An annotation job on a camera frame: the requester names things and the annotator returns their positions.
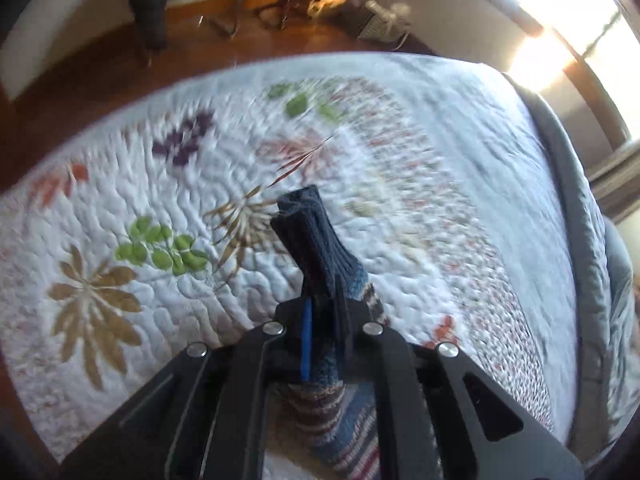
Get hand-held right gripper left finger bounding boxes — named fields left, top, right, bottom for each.
left=59, top=297, right=316, bottom=480

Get white heater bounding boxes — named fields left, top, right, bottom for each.
left=357, top=0, right=413, bottom=43

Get bright window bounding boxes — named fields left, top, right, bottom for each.
left=470, top=0, right=640, bottom=156

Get dark-cuffed striped knit sock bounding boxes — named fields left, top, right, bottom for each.
left=267, top=185, right=393, bottom=480

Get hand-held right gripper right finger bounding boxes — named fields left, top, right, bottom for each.
left=330, top=292, right=586, bottom=480

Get grey comforter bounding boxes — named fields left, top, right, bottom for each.
left=502, top=72, right=640, bottom=466

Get white floral quilt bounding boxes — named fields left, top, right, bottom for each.
left=0, top=52, right=573, bottom=480

